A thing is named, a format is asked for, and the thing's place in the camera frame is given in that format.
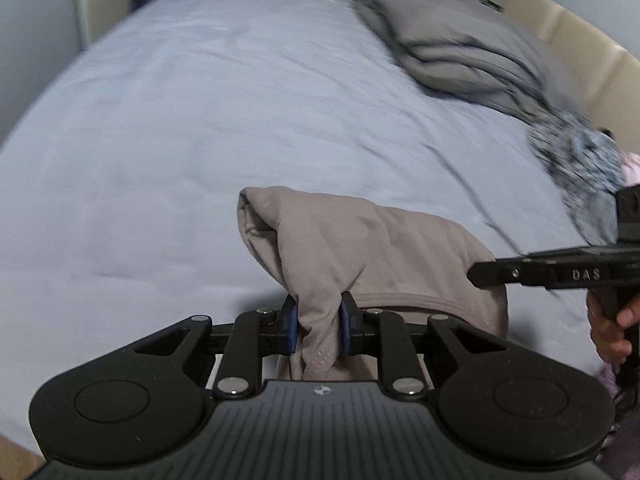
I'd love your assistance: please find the mauve fuzzy cloth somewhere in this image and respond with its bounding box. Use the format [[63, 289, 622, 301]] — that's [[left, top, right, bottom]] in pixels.
[[597, 362, 640, 466]]

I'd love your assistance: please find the person's right hand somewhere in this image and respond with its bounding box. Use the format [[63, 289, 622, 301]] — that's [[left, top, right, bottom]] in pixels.
[[587, 291, 640, 365]]

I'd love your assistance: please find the beige long-sleeve shirt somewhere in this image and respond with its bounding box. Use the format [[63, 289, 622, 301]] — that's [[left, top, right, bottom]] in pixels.
[[236, 186, 510, 381]]

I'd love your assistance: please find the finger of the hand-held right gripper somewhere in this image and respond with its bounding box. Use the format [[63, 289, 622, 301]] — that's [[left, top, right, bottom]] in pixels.
[[467, 256, 551, 289]]

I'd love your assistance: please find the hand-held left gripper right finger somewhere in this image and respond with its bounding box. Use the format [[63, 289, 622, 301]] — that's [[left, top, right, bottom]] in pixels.
[[339, 292, 508, 398]]

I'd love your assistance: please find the cream room door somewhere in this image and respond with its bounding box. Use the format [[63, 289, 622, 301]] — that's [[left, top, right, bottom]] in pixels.
[[70, 0, 133, 53]]

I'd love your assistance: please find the grey striped garment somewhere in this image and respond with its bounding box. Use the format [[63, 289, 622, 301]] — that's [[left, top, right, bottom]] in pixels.
[[527, 110, 631, 246]]

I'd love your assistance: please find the folded grey duvet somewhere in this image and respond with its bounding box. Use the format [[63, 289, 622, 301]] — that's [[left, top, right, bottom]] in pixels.
[[350, 0, 591, 128]]

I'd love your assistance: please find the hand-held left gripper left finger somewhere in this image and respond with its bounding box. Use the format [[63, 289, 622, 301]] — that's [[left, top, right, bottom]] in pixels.
[[127, 296, 299, 398]]

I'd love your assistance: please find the bed with light blue sheet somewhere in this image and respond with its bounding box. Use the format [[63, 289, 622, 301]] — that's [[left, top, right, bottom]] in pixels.
[[0, 0, 616, 456]]

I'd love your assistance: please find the cream padded headboard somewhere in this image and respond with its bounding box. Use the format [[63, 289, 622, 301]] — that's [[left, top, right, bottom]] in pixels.
[[505, 0, 640, 153]]

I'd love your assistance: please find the pink garment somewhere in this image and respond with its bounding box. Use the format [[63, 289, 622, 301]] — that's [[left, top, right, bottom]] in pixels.
[[620, 152, 640, 186]]

